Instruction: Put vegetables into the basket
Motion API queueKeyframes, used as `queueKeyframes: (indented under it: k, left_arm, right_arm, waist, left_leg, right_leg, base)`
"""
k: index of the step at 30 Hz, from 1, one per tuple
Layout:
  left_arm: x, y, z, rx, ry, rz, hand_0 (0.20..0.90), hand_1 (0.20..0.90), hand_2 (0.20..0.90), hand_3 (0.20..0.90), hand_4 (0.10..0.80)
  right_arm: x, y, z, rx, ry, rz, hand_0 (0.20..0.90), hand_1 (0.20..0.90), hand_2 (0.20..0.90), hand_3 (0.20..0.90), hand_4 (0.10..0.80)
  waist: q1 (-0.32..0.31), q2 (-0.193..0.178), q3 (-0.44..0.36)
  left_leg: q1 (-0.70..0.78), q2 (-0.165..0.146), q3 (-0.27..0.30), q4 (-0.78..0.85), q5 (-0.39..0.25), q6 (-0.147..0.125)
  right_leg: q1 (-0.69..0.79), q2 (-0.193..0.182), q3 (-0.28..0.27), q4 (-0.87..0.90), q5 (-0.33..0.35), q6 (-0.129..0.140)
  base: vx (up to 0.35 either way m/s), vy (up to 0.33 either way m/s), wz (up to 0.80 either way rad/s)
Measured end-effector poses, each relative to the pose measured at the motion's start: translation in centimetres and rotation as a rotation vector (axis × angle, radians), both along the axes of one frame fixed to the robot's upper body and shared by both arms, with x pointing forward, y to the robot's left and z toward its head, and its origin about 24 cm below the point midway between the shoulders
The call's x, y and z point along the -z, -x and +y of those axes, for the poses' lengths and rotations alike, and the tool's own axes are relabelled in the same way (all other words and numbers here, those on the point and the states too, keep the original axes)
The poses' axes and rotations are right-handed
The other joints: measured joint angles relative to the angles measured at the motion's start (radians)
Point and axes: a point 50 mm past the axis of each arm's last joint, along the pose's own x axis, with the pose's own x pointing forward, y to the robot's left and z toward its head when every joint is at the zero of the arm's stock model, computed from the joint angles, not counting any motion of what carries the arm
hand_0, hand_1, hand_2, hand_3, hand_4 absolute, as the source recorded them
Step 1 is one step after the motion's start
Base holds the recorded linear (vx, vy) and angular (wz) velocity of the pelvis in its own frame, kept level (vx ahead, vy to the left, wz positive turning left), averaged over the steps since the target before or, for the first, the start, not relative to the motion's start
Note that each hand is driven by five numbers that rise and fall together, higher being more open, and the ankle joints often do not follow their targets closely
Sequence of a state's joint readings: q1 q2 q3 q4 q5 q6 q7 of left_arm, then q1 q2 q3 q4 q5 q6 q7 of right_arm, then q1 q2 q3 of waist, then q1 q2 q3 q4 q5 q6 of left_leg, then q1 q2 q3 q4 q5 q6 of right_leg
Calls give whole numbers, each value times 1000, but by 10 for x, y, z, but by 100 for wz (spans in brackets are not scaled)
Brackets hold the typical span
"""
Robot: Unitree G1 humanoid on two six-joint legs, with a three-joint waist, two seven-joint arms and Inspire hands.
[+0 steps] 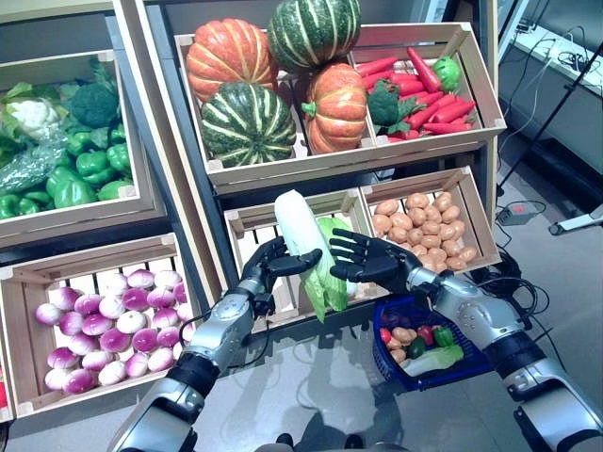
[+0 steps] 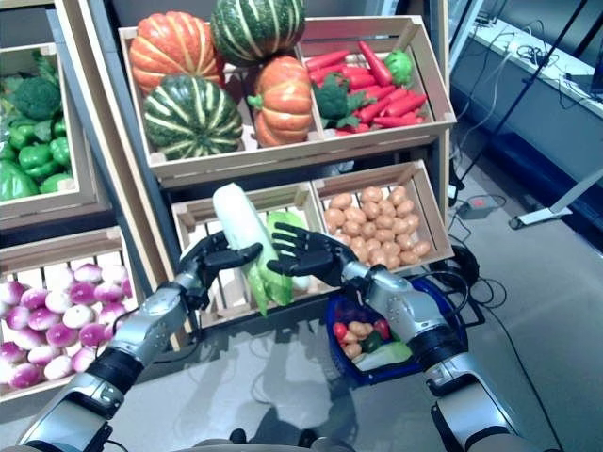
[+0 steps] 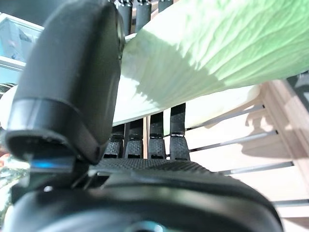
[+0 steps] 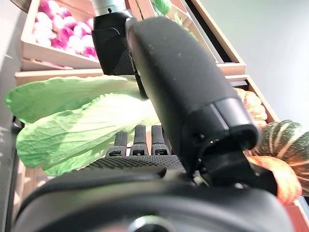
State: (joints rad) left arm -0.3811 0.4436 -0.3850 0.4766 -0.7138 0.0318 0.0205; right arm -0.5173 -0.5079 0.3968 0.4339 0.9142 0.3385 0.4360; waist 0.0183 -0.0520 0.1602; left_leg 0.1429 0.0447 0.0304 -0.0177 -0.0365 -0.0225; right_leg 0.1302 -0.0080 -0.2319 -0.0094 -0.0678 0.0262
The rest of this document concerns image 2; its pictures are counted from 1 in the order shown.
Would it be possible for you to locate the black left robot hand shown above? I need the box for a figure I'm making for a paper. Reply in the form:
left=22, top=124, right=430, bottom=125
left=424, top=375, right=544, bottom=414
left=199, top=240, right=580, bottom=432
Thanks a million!
left=177, top=231, right=264, bottom=296

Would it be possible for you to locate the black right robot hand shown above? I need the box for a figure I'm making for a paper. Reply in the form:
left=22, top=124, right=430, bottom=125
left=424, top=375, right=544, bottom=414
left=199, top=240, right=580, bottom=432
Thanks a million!
left=266, top=221, right=359, bottom=288

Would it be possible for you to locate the green white napa cabbage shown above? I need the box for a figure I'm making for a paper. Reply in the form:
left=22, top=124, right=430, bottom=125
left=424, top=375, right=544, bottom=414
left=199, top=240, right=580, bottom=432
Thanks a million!
left=211, top=183, right=296, bottom=317
left=353, top=341, right=414, bottom=372
left=266, top=210, right=313, bottom=291

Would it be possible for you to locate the blue plastic shopping basket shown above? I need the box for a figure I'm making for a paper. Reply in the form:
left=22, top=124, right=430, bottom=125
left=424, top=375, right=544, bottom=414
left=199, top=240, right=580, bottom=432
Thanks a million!
left=326, top=277, right=470, bottom=386

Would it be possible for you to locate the wooden slat crate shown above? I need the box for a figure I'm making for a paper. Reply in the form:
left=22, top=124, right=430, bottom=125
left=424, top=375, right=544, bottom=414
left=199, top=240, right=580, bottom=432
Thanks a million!
left=310, top=158, right=456, bottom=274
left=0, top=42, right=98, bottom=216
left=296, top=14, right=457, bottom=142
left=117, top=25, right=326, bottom=178
left=0, top=225, right=164, bottom=406
left=170, top=182, right=331, bottom=329

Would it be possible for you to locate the wooden display stand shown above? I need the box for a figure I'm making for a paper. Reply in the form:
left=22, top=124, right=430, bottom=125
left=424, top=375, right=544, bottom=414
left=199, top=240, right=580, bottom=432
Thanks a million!
left=0, top=0, right=123, bottom=236
left=46, top=0, right=453, bottom=352

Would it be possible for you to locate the green striped pumpkin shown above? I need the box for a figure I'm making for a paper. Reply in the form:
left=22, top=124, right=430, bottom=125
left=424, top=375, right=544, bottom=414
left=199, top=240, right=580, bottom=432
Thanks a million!
left=142, top=73, right=245, bottom=161
left=210, top=0, right=306, bottom=67

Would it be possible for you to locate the green broccoli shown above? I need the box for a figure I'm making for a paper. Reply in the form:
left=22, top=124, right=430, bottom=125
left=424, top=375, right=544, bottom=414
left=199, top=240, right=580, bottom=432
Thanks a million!
left=313, top=73, right=376, bottom=131
left=11, top=75, right=62, bottom=121

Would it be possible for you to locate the red carrot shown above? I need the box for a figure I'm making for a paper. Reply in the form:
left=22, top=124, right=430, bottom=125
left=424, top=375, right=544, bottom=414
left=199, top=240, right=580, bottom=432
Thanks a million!
left=374, top=114, right=425, bottom=129
left=305, top=49, right=352, bottom=73
left=357, top=40, right=395, bottom=89
left=357, top=89, right=409, bottom=123
left=383, top=93, right=428, bottom=119

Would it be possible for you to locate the orange pumpkin with green stem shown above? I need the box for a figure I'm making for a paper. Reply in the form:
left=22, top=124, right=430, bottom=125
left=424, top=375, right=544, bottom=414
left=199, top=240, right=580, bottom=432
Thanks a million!
left=247, top=55, right=315, bottom=148

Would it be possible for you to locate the green bell pepper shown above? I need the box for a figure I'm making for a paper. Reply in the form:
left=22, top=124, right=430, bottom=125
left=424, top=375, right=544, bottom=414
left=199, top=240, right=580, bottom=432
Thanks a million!
left=49, top=136, right=72, bottom=169
left=8, top=124, right=37, bottom=150
left=17, top=143, right=56, bottom=179
left=38, top=172, right=74, bottom=195
left=0, top=159, right=40, bottom=202

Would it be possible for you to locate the small green cabbage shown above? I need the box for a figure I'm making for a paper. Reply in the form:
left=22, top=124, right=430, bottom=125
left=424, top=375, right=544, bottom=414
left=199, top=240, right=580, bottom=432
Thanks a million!
left=383, top=49, right=416, bottom=87

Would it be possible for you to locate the large orange pumpkin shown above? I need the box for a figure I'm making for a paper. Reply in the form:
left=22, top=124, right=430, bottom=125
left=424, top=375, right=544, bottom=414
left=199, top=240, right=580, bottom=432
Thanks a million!
left=128, top=11, right=225, bottom=95

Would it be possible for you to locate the white desk leg with caster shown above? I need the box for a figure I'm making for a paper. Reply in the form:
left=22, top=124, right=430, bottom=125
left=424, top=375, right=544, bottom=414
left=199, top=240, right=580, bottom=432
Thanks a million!
left=508, top=164, right=603, bottom=232

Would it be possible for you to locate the green leafy vegetable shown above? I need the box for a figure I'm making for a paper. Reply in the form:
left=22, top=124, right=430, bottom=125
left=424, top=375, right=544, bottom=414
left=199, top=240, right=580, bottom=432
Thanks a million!
left=30, top=49, right=60, bottom=84

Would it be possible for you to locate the black tripod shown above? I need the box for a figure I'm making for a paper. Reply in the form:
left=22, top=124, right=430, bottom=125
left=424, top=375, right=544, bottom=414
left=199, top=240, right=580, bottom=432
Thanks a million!
left=451, top=0, right=585, bottom=189

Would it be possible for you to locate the white desk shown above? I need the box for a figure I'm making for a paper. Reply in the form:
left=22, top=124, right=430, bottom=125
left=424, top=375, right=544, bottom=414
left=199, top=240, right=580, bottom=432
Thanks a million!
left=470, top=18, right=603, bottom=156

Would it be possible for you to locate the coiled black cable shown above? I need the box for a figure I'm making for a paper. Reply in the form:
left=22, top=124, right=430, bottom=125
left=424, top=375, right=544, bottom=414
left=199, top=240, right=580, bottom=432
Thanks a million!
left=442, top=244, right=480, bottom=283

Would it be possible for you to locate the grey power strip red switch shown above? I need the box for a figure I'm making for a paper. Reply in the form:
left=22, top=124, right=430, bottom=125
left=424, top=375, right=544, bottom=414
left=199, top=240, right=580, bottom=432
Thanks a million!
left=455, top=196, right=503, bottom=220

